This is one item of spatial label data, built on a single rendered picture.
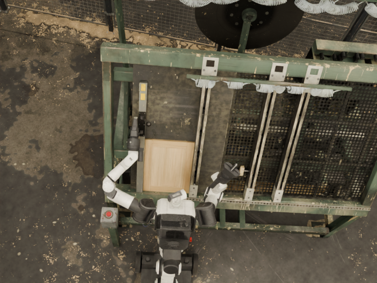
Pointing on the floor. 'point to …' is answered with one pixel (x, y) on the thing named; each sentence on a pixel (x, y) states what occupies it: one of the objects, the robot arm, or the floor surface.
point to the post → (114, 237)
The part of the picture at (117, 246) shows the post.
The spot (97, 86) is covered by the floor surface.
